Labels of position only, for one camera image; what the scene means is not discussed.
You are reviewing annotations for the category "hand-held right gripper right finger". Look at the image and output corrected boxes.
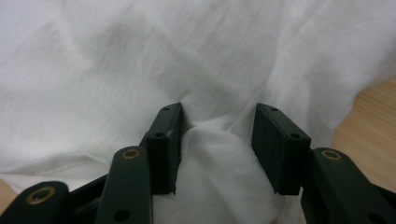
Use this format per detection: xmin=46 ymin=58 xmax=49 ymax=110
xmin=250 ymin=103 xmax=312 ymax=196

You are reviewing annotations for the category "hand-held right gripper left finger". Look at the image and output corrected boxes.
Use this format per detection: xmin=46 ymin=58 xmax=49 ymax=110
xmin=145 ymin=102 xmax=185 ymax=196

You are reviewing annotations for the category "white dress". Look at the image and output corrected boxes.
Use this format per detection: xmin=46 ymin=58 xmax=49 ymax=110
xmin=0 ymin=0 xmax=396 ymax=224

